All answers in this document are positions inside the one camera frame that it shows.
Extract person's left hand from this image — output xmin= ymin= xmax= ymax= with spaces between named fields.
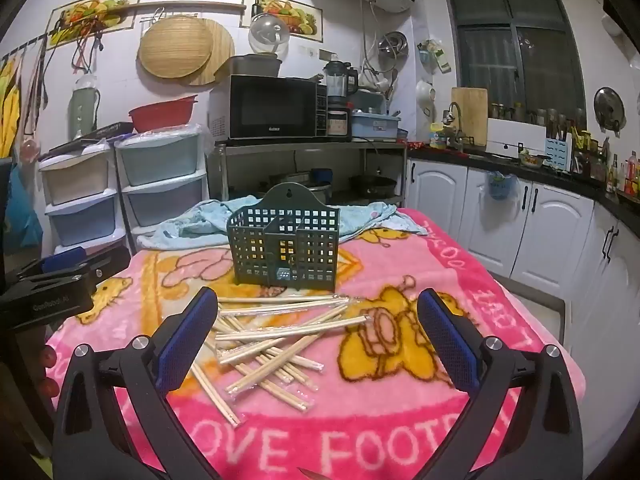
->
xmin=40 ymin=346 xmax=62 ymax=400

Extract metal pot lid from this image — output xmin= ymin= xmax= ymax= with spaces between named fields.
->
xmin=593 ymin=86 xmax=626 ymax=136

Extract dark window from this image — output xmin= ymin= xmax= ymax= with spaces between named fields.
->
xmin=440 ymin=0 xmax=588 ymax=113

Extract blue plastic bag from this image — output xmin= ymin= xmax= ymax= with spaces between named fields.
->
xmin=482 ymin=170 xmax=518 ymax=202

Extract light blue printed cloth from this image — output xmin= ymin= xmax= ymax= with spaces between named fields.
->
xmin=136 ymin=197 xmax=431 ymax=251

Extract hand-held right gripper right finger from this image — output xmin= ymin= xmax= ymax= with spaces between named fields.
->
xmin=416 ymin=287 xmax=585 ymax=480

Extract blue knife rack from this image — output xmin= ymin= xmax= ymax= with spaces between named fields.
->
xmin=545 ymin=136 xmax=573 ymax=171

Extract metal faucet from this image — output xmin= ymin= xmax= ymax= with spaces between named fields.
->
xmin=442 ymin=101 xmax=468 ymax=151

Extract black microwave oven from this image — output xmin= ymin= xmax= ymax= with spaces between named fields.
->
xmin=209 ymin=74 xmax=328 ymax=142

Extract row of glass jars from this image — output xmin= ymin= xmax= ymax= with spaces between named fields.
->
xmin=490 ymin=102 xmax=586 ymax=127

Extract pile of chopsticks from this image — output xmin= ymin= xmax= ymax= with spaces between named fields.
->
xmin=190 ymin=294 xmax=371 ymax=427

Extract blue dish rack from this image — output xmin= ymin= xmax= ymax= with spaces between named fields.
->
xmin=350 ymin=91 xmax=403 ymax=142

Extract black blender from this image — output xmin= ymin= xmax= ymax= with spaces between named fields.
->
xmin=322 ymin=61 xmax=360 ymax=138

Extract green hanging bottle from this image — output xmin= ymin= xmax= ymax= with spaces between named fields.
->
xmin=69 ymin=74 xmax=100 ymax=140

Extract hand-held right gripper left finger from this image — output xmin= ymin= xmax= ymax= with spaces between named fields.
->
xmin=52 ymin=287 xmax=236 ymax=480

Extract pink printed blanket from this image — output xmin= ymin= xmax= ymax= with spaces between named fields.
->
xmin=44 ymin=207 xmax=586 ymax=480

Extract long wooden rolling pin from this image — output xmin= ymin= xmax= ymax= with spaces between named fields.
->
xmin=120 ymin=2 xmax=247 ymax=13

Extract row of condiment bottles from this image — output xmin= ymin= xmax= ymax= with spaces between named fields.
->
xmin=602 ymin=150 xmax=640 ymax=203

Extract black pan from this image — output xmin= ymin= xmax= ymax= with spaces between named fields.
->
xmin=348 ymin=175 xmax=398 ymax=197

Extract green plastic utensil basket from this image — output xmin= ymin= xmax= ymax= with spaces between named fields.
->
xmin=226 ymin=182 xmax=342 ymax=292

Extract metal kitchen shelf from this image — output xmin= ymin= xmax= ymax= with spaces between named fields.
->
xmin=207 ymin=140 xmax=408 ymax=211

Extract red plastic basin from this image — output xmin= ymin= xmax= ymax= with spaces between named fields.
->
xmin=128 ymin=96 xmax=198 ymax=132

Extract green plastic drawer unit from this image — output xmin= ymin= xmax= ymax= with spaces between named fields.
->
xmin=115 ymin=122 xmax=210 ymax=251

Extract grey pot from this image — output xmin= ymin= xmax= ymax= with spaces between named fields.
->
xmin=229 ymin=54 xmax=283 ymax=77

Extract steel pot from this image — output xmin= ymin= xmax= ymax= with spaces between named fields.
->
xmin=295 ymin=180 xmax=333 ymax=203

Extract round bamboo mat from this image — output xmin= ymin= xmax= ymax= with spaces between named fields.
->
xmin=138 ymin=15 xmax=215 ymax=79

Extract hanging packets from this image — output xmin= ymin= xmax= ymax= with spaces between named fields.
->
xmin=417 ymin=39 xmax=451 ymax=75

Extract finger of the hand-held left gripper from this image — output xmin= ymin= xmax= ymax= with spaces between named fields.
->
xmin=15 ymin=246 xmax=88 ymax=281
xmin=75 ymin=245 xmax=132 ymax=286

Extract clear dome lid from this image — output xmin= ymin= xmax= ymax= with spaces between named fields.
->
xmin=248 ymin=13 xmax=290 ymax=57

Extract black tray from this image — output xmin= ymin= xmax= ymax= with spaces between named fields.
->
xmin=49 ymin=121 xmax=135 ymax=153

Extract black kitchen countertop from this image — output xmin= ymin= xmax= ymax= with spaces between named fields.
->
xmin=407 ymin=142 xmax=640 ymax=231

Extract white box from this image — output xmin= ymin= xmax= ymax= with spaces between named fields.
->
xmin=486 ymin=118 xmax=547 ymax=157

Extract wooden cutting board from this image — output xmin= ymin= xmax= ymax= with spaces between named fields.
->
xmin=451 ymin=87 xmax=489 ymax=147

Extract round wooden board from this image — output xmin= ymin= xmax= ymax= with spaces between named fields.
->
xmin=180 ymin=18 xmax=236 ymax=87

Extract white kitchen cabinets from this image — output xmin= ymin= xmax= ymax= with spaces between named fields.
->
xmin=406 ymin=157 xmax=640 ymax=461

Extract hanging metal bowls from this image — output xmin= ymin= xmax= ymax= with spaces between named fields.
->
xmin=377 ymin=31 xmax=408 ymax=58

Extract fruit wall poster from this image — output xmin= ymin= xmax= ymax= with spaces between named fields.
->
xmin=241 ymin=0 xmax=325 ymax=43
xmin=46 ymin=0 xmax=145 ymax=51

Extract yellow garment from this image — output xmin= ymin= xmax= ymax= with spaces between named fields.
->
xmin=0 ymin=57 xmax=23 ymax=158

